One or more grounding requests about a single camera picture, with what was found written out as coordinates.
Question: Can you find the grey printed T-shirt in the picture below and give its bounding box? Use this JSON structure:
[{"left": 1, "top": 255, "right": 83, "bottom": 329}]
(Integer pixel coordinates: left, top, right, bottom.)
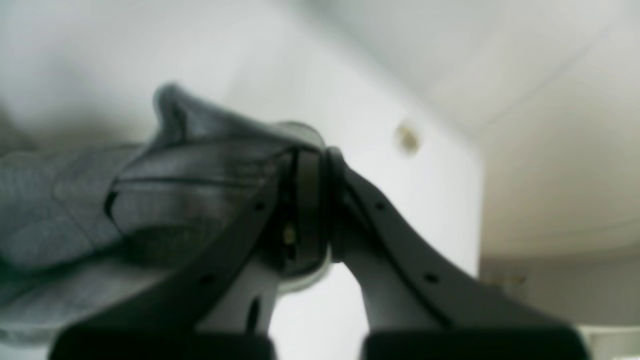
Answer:
[{"left": 0, "top": 84, "right": 325, "bottom": 347}]

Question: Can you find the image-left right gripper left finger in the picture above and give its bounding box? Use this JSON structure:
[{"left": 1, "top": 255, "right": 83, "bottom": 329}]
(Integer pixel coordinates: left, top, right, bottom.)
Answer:
[{"left": 48, "top": 148, "right": 329, "bottom": 360}]

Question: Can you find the image-left right gripper right finger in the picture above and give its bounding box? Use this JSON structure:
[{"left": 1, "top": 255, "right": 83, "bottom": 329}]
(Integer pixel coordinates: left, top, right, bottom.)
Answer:
[{"left": 327, "top": 147, "right": 590, "bottom": 360}]

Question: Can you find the left table cable grommet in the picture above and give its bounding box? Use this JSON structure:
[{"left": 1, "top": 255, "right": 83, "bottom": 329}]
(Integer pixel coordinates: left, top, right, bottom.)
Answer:
[{"left": 393, "top": 123, "right": 421, "bottom": 157}]

